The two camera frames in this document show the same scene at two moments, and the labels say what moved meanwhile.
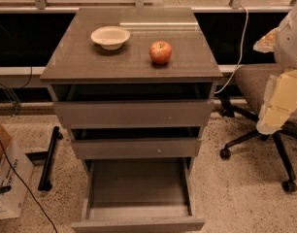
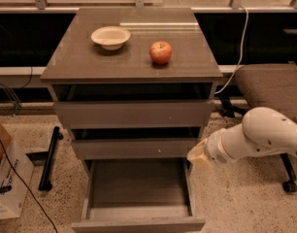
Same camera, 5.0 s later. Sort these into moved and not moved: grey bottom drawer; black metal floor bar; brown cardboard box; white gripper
Moved: white gripper
Not moved: black metal floor bar; grey bottom drawer; brown cardboard box
